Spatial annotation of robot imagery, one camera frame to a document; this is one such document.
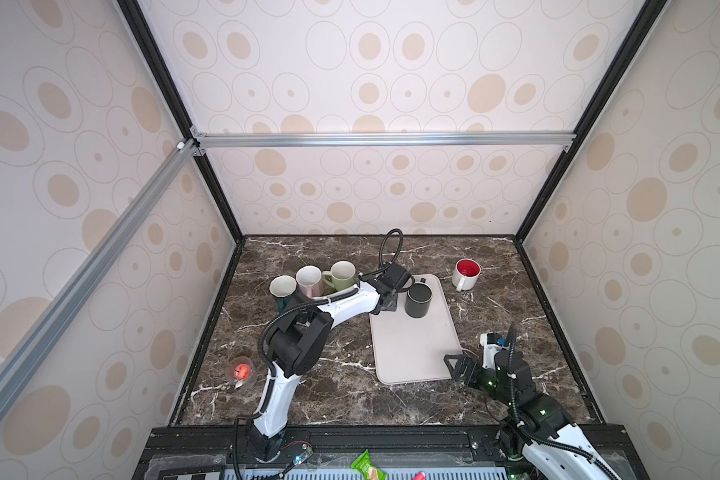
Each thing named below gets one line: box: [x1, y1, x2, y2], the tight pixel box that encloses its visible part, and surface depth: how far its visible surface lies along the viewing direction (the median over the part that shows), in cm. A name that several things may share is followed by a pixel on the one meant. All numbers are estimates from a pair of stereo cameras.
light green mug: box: [322, 260, 356, 291], surface depth 100 cm
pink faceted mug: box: [296, 265, 322, 299], surface depth 97 cm
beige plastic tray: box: [369, 274, 462, 385], surface depth 93 cm
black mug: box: [404, 278, 433, 318], surface depth 96 cm
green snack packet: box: [350, 448, 388, 480], surface depth 70 cm
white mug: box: [452, 258, 481, 292], surface depth 102 cm
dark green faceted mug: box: [269, 274, 297, 315], surface depth 94 cm
